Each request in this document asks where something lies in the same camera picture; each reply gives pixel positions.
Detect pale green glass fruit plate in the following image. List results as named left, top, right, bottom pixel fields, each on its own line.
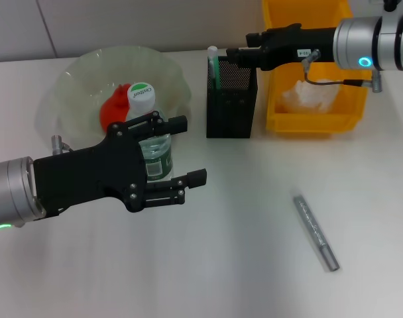
left=35, top=46, right=193, bottom=154

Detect clear green-label water bottle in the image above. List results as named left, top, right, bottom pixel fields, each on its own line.
left=124, top=81, right=174, bottom=184

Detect right arm cable with connector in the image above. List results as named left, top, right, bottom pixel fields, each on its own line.
left=302, top=48, right=383, bottom=94

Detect white paper ball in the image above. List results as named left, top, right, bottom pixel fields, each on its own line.
left=276, top=78, right=341, bottom=115

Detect orange red fruit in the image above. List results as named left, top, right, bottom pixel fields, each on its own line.
left=99, top=83, right=131, bottom=134

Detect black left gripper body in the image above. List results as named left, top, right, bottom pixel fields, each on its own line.
left=33, top=120, right=149, bottom=218

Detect yellow plastic bin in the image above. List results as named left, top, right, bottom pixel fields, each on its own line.
left=261, top=0, right=370, bottom=134

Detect black mesh pen holder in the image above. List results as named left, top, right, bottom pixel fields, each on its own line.
left=206, top=55, right=257, bottom=139

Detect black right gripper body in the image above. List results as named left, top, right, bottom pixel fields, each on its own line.
left=255, top=23, right=337, bottom=72

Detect grey pen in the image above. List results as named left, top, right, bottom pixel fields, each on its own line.
left=292, top=195, right=341, bottom=273

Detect green pen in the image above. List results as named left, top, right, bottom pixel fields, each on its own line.
left=207, top=45, right=223, bottom=92

